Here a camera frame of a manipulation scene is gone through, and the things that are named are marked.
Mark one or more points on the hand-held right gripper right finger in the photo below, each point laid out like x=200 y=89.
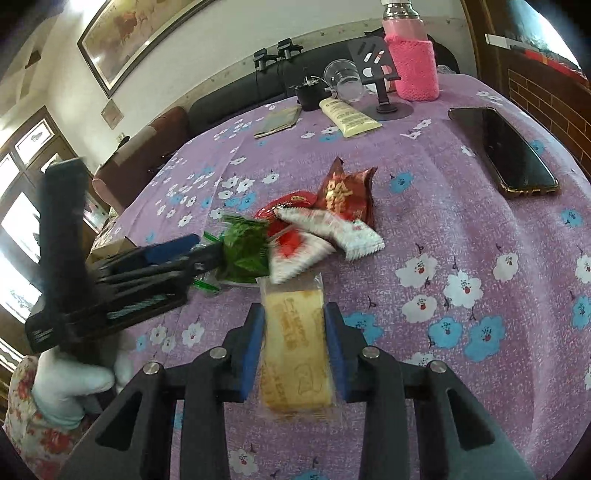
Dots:
x=337 y=350

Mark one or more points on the cream lotion tube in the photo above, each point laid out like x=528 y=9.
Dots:
x=346 y=115

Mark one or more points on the cardboard tray box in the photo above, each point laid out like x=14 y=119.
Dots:
x=108 y=249

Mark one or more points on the black sofa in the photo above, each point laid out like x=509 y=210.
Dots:
x=240 y=87

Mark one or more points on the olive folded cloth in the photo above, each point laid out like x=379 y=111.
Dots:
x=277 y=122

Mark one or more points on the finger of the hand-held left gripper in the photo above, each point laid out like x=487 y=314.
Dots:
x=171 y=245
x=203 y=258

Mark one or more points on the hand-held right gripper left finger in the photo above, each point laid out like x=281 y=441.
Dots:
x=251 y=350

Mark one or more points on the green snack packet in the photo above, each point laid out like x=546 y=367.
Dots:
x=244 y=251

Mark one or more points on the small wall plaque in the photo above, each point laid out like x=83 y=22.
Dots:
x=111 y=113

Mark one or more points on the black smartphone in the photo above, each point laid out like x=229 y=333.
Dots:
x=512 y=152

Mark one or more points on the clear glass cup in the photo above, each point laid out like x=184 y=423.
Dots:
x=344 y=78

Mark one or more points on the black spare gripper device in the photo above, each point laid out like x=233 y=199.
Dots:
x=264 y=57
x=288 y=47

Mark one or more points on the yellow cake packet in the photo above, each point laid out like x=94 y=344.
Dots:
x=295 y=332

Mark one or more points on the brown armchair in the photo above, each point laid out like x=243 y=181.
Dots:
x=138 y=161

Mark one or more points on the black phone stand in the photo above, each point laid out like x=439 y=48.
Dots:
x=371 y=55

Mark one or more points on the wooden glass door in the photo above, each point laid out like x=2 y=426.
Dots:
x=23 y=221

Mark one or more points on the person's left forearm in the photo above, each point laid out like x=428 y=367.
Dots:
x=27 y=429

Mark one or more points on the small green candy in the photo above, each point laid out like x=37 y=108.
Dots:
x=207 y=284

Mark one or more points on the wooden cabinet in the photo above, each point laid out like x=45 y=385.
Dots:
x=531 y=92

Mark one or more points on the person's left hand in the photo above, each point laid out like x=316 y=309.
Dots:
x=60 y=387

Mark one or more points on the white red snack packet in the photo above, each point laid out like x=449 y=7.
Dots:
x=295 y=256
x=337 y=230

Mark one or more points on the small red snack packet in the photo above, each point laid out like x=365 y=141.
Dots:
x=286 y=203

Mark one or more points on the small black container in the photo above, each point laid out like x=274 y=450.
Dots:
x=309 y=97

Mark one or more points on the pink bottle with knit sleeve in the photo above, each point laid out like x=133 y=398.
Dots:
x=413 y=64

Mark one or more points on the large dark red snack packet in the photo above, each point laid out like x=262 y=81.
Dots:
x=344 y=191

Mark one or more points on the framed wall painting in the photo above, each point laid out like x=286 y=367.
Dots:
x=124 y=32

